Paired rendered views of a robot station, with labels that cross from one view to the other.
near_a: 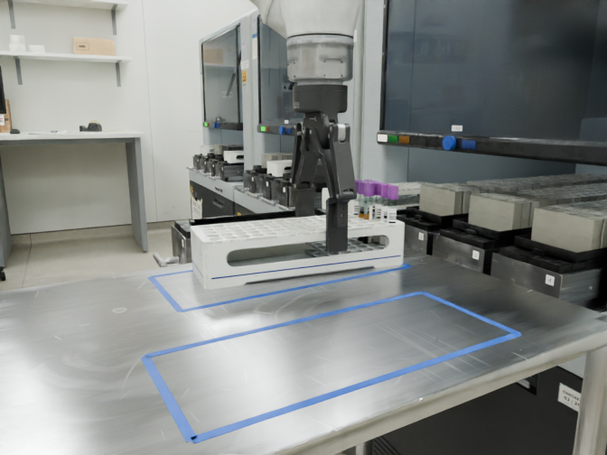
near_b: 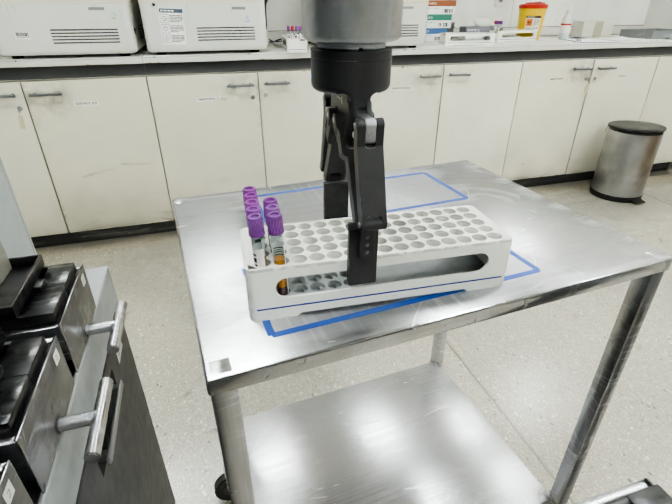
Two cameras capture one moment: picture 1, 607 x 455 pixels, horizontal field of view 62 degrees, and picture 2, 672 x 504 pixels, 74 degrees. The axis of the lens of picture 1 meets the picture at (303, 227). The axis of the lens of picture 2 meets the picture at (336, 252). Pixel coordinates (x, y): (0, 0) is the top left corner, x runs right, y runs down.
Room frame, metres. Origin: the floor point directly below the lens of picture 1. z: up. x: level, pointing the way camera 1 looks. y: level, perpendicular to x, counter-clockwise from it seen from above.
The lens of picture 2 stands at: (1.16, 0.03, 1.11)
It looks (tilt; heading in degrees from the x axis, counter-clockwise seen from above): 29 degrees down; 188
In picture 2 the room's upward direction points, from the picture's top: straight up
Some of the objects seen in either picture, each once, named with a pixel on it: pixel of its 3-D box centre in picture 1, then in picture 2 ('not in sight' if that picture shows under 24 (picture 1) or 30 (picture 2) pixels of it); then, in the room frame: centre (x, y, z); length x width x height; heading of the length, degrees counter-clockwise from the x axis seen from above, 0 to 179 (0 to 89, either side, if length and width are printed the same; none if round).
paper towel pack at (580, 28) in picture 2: not in sight; (592, 28); (-2.62, 1.31, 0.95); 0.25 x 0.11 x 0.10; 112
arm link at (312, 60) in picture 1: (320, 63); (351, 10); (0.71, -0.02, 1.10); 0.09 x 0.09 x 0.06
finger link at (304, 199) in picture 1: (304, 211); (362, 253); (0.76, 0.00, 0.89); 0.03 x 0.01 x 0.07; 112
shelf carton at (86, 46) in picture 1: (94, 48); not in sight; (4.05, 1.60, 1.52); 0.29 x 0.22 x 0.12; 114
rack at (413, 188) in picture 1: (385, 199); not in sight; (1.20, -0.20, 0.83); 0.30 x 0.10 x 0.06; 115
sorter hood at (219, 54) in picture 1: (265, 64); not in sight; (2.66, 0.19, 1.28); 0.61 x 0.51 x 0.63; 25
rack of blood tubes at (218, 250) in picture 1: (299, 246); (373, 256); (0.70, 0.01, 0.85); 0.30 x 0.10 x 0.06; 112
